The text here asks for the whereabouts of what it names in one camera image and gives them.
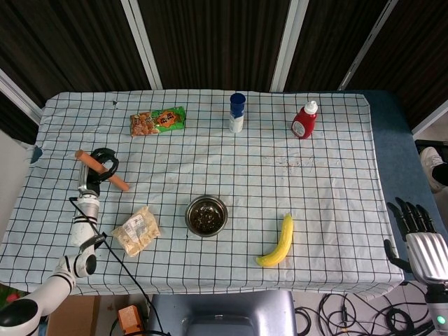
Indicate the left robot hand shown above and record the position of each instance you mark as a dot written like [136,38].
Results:
[85,178]

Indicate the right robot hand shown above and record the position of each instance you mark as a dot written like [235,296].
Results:
[425,248]

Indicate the brown sausage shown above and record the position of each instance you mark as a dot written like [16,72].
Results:
[94,164]

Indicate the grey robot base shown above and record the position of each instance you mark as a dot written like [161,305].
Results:
[224,315]

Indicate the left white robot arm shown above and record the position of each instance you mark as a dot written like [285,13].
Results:
[82,227]

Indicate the stainless steel bowl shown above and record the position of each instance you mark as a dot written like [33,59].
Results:
[206,217]

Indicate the clear bag of pale chips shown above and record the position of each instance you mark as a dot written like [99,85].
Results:
[136,232]

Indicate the white shoe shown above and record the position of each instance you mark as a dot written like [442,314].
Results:
[432,168]

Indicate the green snack packet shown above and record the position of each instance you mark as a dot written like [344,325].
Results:
[157,120]

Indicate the brown cardboard box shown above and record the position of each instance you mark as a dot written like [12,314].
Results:
[73,315]

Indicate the colourful toy pile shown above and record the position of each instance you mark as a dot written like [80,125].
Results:
[10,295]

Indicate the yellow banana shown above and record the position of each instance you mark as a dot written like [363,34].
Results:
[281,245]

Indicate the orange box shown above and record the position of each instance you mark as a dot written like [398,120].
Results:
[130,320]

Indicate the white black checkered tablecloth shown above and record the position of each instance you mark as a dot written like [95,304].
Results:
[245,168]

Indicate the white bottle blue cap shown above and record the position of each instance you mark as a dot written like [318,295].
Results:
[237,115]

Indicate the red ketchup bottle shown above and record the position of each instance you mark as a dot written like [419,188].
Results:
[304,122]

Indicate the white partition post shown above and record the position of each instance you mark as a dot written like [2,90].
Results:
[430,120]
[288,45]
[141,43]
[19,96]
[367,45]

